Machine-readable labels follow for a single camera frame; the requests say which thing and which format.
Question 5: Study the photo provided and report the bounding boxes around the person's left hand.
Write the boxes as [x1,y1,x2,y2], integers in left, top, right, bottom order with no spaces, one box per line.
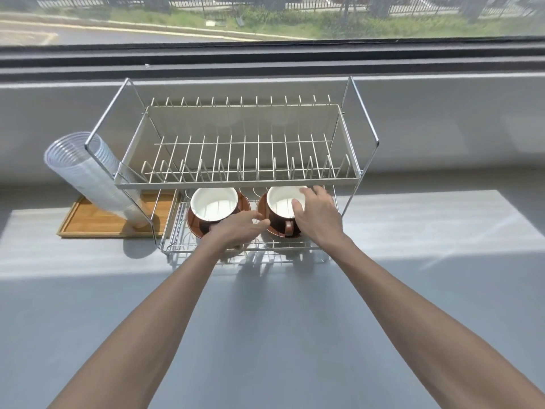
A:
[203,210,271,257]

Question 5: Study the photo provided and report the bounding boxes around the dark window frame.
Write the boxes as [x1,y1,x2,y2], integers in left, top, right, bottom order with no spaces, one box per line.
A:
[0,36,545,84]

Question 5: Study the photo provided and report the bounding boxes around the brown white cup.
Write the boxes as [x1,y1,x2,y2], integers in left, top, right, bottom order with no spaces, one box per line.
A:
[266,186,309,238]
[189,187,240,235]

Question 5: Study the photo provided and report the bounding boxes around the wooden tray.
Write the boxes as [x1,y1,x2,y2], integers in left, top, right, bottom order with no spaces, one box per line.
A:
[57,189,179,239]

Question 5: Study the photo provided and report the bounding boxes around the black metal fence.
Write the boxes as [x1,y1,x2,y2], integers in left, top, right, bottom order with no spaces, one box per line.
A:
[36,0,545,15]

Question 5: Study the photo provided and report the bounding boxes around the person's right hand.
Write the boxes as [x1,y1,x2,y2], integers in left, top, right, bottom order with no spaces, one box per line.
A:
[291,185,348,252]

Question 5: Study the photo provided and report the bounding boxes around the person's right forearm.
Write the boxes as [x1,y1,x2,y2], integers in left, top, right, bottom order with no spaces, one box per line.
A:
[326,233,545,409]

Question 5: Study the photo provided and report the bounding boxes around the stack of clear plastic cups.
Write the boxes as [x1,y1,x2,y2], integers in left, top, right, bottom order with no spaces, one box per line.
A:
[44,131,150,229]

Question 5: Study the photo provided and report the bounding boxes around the brown saucer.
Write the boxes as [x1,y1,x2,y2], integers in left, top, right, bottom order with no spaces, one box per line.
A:
[257,193,307,241]
[186,192,253,240]

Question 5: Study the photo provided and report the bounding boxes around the metal two-tier dish rack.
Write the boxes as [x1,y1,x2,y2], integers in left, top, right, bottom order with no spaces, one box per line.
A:
[84,75,380,258]

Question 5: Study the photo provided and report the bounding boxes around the person's left forearm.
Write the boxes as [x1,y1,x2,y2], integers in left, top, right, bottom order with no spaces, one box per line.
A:
[48,239,224,409]

